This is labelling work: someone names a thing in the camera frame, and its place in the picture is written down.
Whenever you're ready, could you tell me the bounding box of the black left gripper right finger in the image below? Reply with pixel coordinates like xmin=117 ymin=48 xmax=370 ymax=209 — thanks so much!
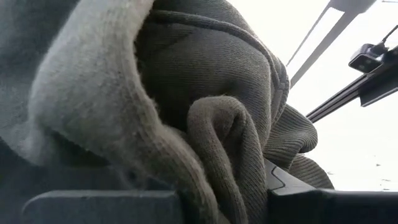
xmin=264 ymin=158 xmax=398 ymax=224

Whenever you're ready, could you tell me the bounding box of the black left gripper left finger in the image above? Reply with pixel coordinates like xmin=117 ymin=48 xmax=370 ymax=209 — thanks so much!
xmin=21 ymin=189 xmax=184 ymax=224

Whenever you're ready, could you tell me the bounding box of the olive green knit sweatshirt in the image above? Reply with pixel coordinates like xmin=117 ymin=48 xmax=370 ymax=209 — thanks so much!
xmin=0 ymin=0 xmax=335 ymax=224

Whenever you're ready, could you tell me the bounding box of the black overhead camera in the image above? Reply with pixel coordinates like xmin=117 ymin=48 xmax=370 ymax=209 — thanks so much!
xmin=348 ymin=43 xmax=389 ymax=74

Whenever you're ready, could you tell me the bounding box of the black camera cable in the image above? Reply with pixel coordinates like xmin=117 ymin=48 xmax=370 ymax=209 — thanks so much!
xmin=381 ymin=24 xmax=398 ymax=45

